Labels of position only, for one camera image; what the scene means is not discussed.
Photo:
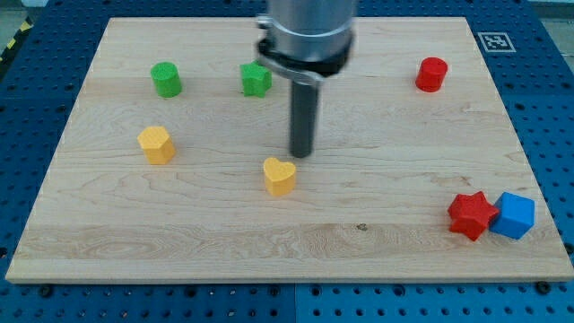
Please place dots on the red star block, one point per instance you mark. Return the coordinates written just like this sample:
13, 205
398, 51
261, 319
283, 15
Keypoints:
471, 215

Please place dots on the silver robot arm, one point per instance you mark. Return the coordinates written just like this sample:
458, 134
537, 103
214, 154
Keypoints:
305, 42

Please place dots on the green cylinder block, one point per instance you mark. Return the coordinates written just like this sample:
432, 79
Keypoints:
166, 79

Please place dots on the red cylinder block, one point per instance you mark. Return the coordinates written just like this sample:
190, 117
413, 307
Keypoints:
431, 74

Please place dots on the blue cube block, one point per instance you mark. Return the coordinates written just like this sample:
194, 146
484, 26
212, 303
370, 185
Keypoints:
516, 216

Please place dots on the yellow hexagon block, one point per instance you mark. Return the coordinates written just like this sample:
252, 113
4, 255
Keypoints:
157, 145

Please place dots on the yellow heart block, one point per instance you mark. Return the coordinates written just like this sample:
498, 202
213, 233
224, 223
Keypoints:
280, 176

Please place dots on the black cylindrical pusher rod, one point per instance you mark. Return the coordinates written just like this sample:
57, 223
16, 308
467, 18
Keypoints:
304, 103

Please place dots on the light wooden board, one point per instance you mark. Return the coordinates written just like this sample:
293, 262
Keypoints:
370, 203

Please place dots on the white fiducial marker tag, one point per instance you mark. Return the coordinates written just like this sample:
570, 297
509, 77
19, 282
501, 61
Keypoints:
496, 42

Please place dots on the green star block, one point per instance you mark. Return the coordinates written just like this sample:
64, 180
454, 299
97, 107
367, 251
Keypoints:
256, 79

